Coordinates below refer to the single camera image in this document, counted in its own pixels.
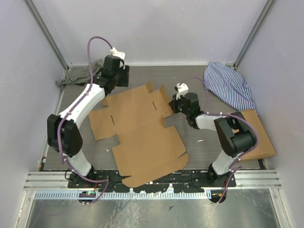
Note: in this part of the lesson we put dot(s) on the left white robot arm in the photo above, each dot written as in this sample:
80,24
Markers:
63,129

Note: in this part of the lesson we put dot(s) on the aluminium corner post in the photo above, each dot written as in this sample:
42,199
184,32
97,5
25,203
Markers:
269,4
46,32

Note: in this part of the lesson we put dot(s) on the blue striped cloth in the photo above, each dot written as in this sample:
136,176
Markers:
229,86

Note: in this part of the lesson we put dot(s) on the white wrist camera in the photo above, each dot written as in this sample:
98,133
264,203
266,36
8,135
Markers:
181,89
119,54

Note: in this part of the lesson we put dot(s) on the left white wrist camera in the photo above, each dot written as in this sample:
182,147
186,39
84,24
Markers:
119,54

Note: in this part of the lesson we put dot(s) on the aluminium rail frame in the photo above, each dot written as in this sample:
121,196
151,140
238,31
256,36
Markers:
55,180

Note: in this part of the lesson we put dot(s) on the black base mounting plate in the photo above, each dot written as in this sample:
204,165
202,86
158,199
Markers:
182,181

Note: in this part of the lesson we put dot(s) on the folded brown cardboard box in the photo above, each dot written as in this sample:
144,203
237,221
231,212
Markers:
264,148

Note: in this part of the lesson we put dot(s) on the grey striped cloth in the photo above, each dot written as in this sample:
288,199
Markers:
80,76

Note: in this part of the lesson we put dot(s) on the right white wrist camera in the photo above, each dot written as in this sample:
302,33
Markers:
181,89

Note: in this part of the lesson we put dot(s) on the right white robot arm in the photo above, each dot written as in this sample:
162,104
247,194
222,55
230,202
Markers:
236,136

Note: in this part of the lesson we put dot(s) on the left aluminium corner post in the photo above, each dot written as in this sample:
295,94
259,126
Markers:
46,32

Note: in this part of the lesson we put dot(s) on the white slotted cable duct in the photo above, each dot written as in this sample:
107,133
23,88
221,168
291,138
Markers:
82,195

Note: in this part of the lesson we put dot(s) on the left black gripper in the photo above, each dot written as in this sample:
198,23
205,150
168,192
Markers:
126,73

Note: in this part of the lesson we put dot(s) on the right aluminium corner post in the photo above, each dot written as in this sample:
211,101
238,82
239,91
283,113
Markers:
269,4

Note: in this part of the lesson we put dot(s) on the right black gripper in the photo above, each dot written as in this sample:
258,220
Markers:
173,104

